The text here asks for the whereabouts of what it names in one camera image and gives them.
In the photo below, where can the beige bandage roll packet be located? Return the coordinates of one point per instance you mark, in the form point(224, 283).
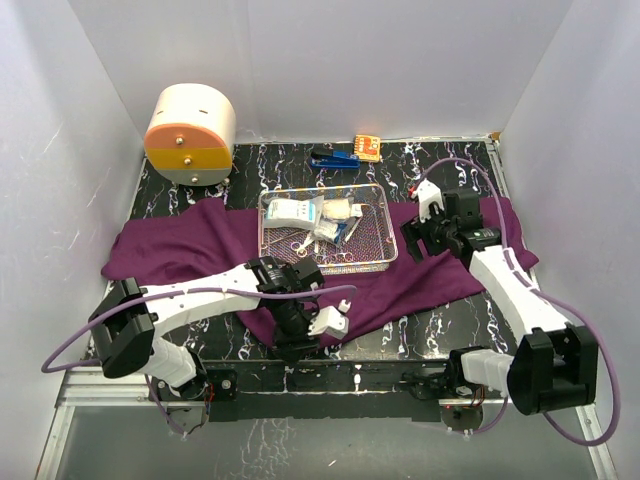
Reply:
point(340, 209)

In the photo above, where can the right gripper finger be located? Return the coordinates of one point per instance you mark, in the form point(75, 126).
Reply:
point(412, 236)
point(428, 232)

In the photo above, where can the metal surgical scissors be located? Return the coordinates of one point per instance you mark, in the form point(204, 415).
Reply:
point(299, 245)

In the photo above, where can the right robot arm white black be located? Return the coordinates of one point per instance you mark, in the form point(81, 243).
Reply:
point(555, 364)

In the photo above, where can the black base frame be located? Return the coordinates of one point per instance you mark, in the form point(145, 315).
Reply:
point(327, 389)

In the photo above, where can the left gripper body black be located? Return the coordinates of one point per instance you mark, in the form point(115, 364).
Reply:
point(291, 321)

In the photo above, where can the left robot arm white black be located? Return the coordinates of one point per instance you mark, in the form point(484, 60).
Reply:
point(131, 322)

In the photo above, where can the purple cloth wrap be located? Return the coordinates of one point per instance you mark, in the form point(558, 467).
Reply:
point(209, 239)

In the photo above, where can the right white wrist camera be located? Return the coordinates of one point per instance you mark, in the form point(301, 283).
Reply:
point(429, 199)

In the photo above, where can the blue black stapler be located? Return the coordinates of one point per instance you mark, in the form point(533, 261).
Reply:
point(333, 159)

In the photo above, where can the wire mesh metal tray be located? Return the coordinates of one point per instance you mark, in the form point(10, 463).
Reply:
point(369, 235)

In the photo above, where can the metal forceps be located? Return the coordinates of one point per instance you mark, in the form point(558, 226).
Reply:
point(338, 257)

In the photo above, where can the round white drawer box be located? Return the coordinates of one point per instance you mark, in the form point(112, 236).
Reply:
point(191, 135)

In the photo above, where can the white gauze packet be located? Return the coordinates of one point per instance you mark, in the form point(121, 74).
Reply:
point(291, 213)

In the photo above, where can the small blue white packet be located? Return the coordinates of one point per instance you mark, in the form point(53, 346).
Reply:
point(329, 231)

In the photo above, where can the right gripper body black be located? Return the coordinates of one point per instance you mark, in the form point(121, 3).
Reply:
point(443, 228)

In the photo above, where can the orange small box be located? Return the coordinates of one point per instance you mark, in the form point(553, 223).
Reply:
point(367, 148)

